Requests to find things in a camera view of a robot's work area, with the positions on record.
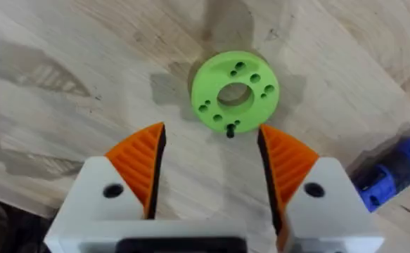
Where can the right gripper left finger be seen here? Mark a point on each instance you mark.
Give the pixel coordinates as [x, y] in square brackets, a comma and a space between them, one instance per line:
[127, 182]

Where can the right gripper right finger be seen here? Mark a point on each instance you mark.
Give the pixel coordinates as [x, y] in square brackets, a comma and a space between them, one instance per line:
[306, 189]

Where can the blue electric screwdriver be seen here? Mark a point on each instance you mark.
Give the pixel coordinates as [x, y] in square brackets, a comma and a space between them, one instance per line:
[394, 174]

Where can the black screw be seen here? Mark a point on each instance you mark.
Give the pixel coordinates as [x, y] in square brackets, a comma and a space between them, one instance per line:
[230, 130]

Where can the green disc with holes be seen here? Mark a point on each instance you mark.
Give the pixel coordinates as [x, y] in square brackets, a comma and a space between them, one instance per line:
[235, 92]

